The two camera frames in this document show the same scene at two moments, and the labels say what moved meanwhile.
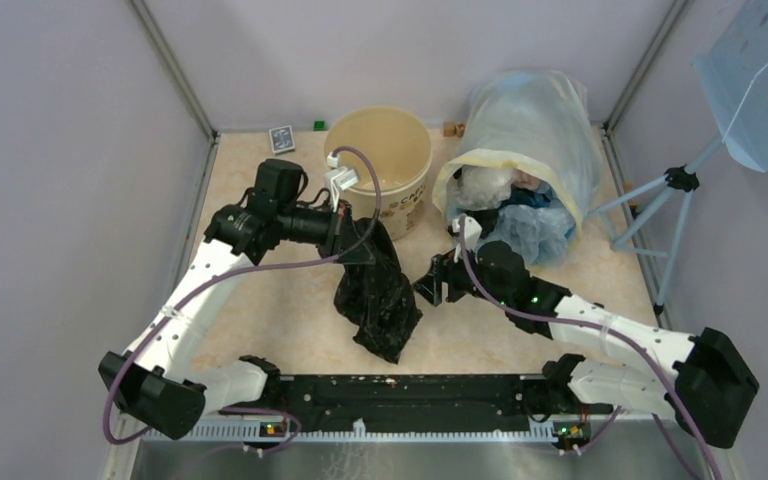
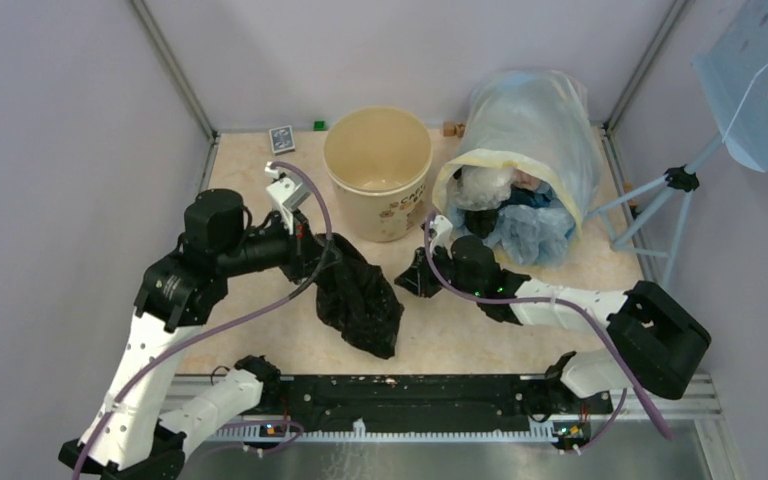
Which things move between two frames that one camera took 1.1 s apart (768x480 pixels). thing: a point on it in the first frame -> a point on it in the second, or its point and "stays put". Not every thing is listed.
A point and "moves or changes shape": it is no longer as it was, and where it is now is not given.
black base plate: (412, 402) stays put
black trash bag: (377, 299) moves or changes shape
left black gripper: (344, 239) -> (304, 249)
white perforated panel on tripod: (753, 64) stays put
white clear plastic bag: (483, 188) stays put
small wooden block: (451, 129) stays put
